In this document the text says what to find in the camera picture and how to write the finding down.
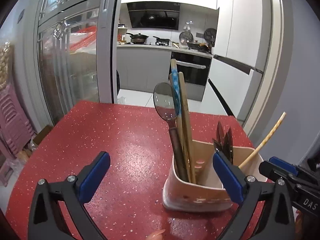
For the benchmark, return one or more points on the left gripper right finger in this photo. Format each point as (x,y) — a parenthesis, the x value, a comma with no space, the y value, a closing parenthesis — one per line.
(231,177)

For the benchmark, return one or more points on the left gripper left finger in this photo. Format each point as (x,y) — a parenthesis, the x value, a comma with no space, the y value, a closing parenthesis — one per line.
(91,176)

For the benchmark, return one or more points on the person's left hand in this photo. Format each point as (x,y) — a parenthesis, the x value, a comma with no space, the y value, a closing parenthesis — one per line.
(157,235)

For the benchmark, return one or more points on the pink utensil holder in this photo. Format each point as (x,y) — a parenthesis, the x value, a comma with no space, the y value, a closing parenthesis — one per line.
(207,195)

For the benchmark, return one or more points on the plain wooden chopstick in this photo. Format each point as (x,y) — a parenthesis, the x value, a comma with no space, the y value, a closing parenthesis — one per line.
(187,126)

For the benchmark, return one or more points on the yellow patterned chopstick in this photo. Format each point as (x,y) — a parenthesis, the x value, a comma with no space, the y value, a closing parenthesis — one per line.
(264,141)

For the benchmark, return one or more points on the stacked pink plastic stools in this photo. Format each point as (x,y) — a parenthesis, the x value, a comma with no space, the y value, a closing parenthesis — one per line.
(16,129)

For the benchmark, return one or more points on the white refrigerator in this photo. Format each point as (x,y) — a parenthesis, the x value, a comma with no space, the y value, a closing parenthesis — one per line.
(240,53)

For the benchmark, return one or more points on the built-in black oven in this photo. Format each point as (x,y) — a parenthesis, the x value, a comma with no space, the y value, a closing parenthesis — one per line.
(194,68)

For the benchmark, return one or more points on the grey kitchen cabinets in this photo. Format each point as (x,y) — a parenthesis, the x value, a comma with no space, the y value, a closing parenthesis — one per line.
(141,67)

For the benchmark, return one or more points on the blue patterned chopstick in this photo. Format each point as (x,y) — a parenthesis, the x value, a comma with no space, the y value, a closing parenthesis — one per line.
(176,86)

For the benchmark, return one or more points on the black wok on stove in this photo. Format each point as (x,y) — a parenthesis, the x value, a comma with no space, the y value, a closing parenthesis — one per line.
(138,38)

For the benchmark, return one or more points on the bag of round snacks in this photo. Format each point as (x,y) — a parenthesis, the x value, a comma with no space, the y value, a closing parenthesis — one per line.
(6,63)

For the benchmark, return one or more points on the glass display cabinet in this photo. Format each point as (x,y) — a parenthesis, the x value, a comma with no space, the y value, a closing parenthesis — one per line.
(76,45)

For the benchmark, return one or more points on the black range hood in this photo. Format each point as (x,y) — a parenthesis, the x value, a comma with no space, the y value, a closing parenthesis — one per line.
(154,15)

